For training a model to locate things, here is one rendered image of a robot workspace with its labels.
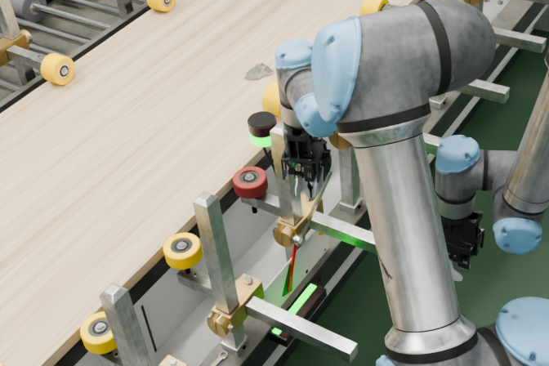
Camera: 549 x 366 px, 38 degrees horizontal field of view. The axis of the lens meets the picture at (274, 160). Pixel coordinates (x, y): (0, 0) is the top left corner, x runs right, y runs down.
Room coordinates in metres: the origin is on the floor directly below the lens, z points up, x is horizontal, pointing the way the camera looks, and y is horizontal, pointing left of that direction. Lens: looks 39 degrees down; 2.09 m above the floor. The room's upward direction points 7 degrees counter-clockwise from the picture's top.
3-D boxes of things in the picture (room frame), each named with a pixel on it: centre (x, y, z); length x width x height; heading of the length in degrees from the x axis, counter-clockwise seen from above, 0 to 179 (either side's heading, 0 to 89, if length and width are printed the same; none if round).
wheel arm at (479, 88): (1.71, -0.38, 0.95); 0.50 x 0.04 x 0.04; 51
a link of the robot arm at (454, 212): (1.11, -0.33, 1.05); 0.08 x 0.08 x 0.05
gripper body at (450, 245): (1.10, -0.33, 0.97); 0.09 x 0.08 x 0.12; 51
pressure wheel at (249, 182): (1.42, 0.06, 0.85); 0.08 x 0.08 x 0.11
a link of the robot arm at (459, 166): (1.11, -0.33, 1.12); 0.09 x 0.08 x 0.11; 75
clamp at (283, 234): (1.32, -0.03, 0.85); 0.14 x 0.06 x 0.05; 141
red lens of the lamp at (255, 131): (1.33, 0.01, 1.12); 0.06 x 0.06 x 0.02
